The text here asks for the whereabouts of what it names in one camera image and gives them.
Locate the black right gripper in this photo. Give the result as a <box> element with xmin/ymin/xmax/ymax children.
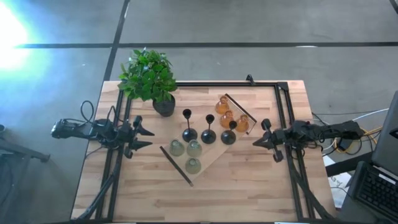
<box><xmin>252</xmin><ymin>118</ymin><xmax>289</xmax><ymax>163</ymax></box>

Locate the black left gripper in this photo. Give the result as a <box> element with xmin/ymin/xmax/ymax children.
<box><xmin>123</xmin><ymin>115</ymin><xmax>155</xmax><ymax>159</ymax></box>

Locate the amber ribbed glass candle holder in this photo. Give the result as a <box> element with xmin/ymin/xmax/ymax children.
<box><xmin>219</xmin><ymin>109</ymin><xmax>236</xmax><ymax>129</ymax></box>
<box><xmin>214</xmin><ymin>95</ymin><xmax>231</xmax><ymax>115</ymax></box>
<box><xmin>233</xmin><ymin>113</ymin><xmax>251</xmax><ymax>133</ymax></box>

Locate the pale green glass candle holder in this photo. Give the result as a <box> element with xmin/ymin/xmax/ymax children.
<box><xmin>169</xmin><ymin>139</ymin><xmax>185</xmax><ymax>157</ymax></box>
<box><xmin>185</xmin><ymin>139</ymin><xmax>203</xmax><ymax>158</ymax></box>
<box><xmin>185</xmin><ymin>157</ymin><xmax>202</xmax><ymax>175</ymax></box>

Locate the black metal candlestick holder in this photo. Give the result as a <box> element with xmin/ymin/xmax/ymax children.
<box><xmin>200</xmin><ymin>113</ymin><xmax>218</xmax><ymax>145</ymax></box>
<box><xmin>220</xmin><ymin>120</ymin><xmax>238</xmax><ymax>146</ymax></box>
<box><xmin>182</xmin><ymin>108</ymin><xmax>199</xmax><ymax>143</ymax></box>

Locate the black plant pot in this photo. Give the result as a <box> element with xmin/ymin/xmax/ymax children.
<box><xmin>152</xmin><ymin>95</ymin><xmax>177</xmax><ymax>118</ymax></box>

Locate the wooden tray with black rim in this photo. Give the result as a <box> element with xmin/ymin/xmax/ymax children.
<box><xmin>159</xmin><ymin>92</ymin><xmax>258</xmax><ymax>187</ymax></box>

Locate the green leafy plant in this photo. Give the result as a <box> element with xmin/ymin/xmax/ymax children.
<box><xmin>117</xmin><ymin>48</ymin><xmax>178</xmax><ymax>103</ymax></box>

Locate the black power adapter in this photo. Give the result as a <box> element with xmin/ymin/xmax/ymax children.
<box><xmin>337</xmin><ymin>136</ymin><xmax>354</xmax><ymax>152</ymax></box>

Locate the black side table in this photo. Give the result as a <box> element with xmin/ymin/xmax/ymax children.
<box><xmin>325</xmin><ymin>152</ymin><xmax>398</xmax><ymax>224</ymax></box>

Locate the white paper sheet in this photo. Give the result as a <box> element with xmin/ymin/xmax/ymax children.
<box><xmin>322</xmin><ymin>154</ymin><xmax>354</xmax><ymax>209</ymax></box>

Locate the black stand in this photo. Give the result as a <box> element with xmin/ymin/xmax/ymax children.
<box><xmin>0</xmin><ymin>124</ymin><xmax>51</xmax><ymax>224</ymax></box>

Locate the grey laptop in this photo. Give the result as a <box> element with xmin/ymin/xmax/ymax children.
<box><xmin>371</xmin><ymin>90</ymin><xmax>398</xmax><ymax>177</ymax></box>

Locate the black keyboard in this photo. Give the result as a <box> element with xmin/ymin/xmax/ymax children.
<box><xmin>354</xmin><ymin>161</ymin><xmax>398</xmax><ymax>220</ymax></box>

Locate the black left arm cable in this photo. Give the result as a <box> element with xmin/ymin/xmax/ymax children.
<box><xmin>80</xmin><ymin>100</ymin><xmax>125</xmax><ymax>125</ymax></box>

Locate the black aluminium table frame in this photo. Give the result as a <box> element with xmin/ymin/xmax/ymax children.
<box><xmin>70</xmin><ymin>80</ymin><xmax>338</xmax><ymax>223</ymax></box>

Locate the yellow cable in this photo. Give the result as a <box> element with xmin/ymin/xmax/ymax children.
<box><xmin>323</xmin><ymin>126</ymin><xmax>384</xmax><ymax>154</ymax></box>

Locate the white cable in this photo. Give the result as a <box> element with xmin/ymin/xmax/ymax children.
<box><xmin>353</xmin><ymin>108</ymin><xmax>390</xmax><ymax>122</ymax></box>

